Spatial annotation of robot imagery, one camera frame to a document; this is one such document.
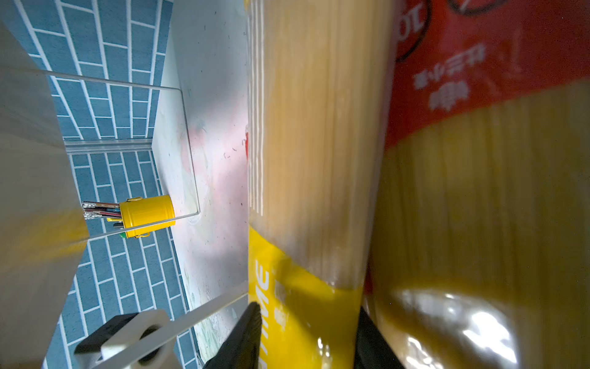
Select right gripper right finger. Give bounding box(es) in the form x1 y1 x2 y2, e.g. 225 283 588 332
353 308 405 369

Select red spaghetti package right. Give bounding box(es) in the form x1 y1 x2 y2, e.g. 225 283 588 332
370 1 589 368

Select pens in cup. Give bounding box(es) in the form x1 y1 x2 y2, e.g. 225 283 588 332
81 201 126 241

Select white wooden two-tier shelf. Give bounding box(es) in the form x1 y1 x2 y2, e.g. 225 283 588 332
0 18 250 369

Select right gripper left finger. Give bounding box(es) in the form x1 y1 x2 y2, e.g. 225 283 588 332
204 302 262 369

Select yellow pen cup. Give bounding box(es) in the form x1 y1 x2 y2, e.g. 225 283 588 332
119 195 175 238

